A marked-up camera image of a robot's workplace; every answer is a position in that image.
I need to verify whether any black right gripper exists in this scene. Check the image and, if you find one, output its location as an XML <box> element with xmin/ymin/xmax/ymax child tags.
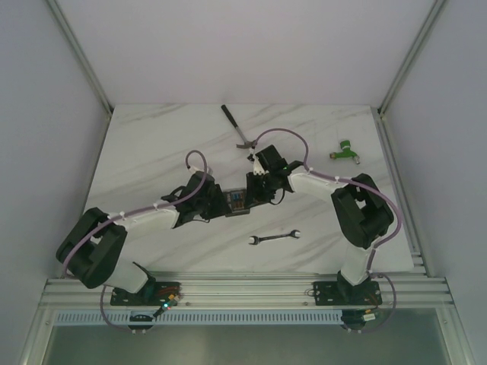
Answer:
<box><xmin>244</xmin><ymin>172</ymin><xmax>275</xmax><ymax>208</ymax></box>

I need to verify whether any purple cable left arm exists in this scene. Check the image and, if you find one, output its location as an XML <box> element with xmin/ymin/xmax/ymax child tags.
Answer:
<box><xmin>60</xmin><ymin>150</ymin><xmax>208</xmax><ymax>278</ymax></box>

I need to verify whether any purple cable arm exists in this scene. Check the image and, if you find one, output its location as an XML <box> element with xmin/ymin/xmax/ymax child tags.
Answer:
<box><xmin>253</xmin><ymin>128</ymin><xmax>404</xmax><ymax>275</ymax></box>
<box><xmin>60</xmin><ymin>150</ymin><xmax>208</xmax><ymax>278</ymax></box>

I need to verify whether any steel open-end wrench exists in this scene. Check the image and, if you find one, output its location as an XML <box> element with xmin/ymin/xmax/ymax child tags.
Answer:
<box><xmin>249</xmin><ymin>230</ymin><xmax>301</xmax><ymax>246</ymax></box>

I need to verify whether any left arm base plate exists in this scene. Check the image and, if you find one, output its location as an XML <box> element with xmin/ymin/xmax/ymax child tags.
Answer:
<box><xmin>110</xmin><ymin>281</ymin><xmax>180</xmax><ymax>306</ymax></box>

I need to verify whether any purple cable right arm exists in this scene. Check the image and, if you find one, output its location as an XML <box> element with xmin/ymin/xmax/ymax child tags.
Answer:
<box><xmin>253</xmin><ymin>128</ymin><xmax>404</xmax><ymax>275</ymax></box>

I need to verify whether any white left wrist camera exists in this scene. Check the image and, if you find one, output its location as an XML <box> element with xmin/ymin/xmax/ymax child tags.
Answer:
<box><xmin>188</xmin><ymin>166</ymin><xmax>212</xmax><ymax>179</ymax></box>

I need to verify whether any aluminium frame rail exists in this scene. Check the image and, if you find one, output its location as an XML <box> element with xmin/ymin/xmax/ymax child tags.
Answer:
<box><xmin>44</xmin><ymin>0</ymin><xmax>114</xmax><ymax>117</ymax></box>

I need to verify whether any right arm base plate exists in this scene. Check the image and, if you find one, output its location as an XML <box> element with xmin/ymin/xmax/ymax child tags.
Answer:
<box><xmin>311</xmin><ymin>281</ymin><xmax>383</xmax><ymax>306</ymax></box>

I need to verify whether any slotted cable duct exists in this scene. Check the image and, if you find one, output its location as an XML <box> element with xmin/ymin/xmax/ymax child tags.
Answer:
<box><xmin>55</xmin><ymin>306</ymin><xmax>381</xmax><ymax>327</ymax></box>

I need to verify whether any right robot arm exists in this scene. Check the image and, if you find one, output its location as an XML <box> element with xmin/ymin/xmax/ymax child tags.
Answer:
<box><xmin>244</xmin><ymin>145</ymin><xmax>394</xmax><ymax>303</ymax></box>

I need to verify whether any claw hammer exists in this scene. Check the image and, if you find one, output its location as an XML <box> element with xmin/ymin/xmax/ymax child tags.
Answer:
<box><xmin>221</xmin><ymin>105</ymin><xmax>256</xmax><ymax>149</ymax></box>

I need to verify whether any black fuse box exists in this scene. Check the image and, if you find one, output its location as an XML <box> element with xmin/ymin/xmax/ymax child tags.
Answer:
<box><xmin>223</xmin><ymin>189</ymin><xmax>252</xmax><ymax>218</ymax></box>

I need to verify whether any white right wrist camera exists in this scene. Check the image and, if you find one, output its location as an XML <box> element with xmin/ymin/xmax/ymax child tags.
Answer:
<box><xmin>247</xmin><ymin>148</ymin><xmax>269</xmax><ymax>176</ymax></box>

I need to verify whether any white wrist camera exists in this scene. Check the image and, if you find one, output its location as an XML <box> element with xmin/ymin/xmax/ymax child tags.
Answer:
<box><xmin>188</xmin><ymin>166</ymin><xmax>212</xmax><ymax>179</ymax></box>
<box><xmin>247</xmin><ymin>148</ymin><xmax>269</xmax><ymax>176</ymax></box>

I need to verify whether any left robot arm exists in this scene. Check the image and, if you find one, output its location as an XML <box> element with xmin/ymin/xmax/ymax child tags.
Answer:
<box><xmin>56</xmin><ymin>171</ymin><xmax>228</xmax><ymax>306</ymax></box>

